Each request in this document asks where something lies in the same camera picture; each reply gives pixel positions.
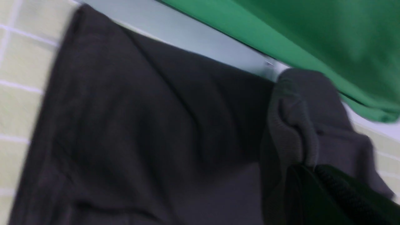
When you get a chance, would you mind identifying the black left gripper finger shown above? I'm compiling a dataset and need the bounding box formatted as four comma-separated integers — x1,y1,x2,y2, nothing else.
286,165,400,225

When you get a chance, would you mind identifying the dark gray long-sleeve top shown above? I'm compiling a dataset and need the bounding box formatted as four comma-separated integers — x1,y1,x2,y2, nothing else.
9,4,394,225

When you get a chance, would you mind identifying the green backdrop cloth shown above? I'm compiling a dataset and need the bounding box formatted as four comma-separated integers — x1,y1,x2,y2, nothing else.
163,0,400,123

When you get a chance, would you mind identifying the light green checkered cloth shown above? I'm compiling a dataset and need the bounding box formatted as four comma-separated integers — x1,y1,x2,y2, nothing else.
0,0,400,225

